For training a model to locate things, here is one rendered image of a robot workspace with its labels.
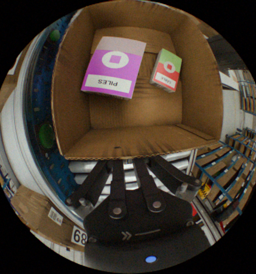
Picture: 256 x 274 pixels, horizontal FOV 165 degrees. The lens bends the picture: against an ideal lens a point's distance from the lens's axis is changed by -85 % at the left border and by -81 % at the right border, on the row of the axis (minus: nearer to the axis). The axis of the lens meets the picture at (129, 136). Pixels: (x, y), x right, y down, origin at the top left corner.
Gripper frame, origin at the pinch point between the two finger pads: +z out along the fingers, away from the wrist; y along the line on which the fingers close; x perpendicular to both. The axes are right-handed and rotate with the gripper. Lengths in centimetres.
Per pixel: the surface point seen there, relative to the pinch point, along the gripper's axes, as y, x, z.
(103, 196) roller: -13.2, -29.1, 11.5
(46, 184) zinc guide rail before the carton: -23.4, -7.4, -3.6
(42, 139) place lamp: -21.4, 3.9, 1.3
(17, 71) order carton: -28.8, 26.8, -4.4
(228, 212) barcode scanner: 30.8, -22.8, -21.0
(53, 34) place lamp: -21.3, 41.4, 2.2
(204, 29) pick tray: 52, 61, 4
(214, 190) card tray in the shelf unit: 74, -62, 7
